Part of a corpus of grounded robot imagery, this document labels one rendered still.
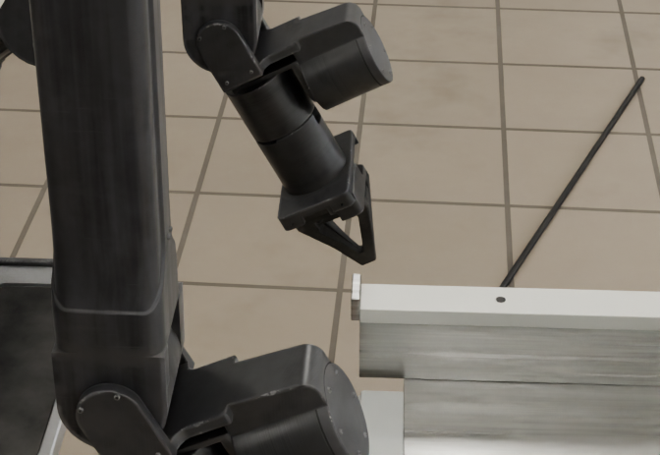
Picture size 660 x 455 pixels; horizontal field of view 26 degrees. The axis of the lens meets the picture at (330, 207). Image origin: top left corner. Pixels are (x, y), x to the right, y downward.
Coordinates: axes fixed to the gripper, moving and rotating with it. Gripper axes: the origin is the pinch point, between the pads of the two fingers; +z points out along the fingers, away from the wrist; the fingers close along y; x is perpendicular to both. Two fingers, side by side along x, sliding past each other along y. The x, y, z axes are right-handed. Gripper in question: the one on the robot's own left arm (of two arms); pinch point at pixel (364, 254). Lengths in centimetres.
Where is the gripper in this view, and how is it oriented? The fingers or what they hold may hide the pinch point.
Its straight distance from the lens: 123.9
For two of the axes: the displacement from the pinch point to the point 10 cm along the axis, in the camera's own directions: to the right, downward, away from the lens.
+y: 0.5, -5.4, 8.4
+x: -8.9, 3.6, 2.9
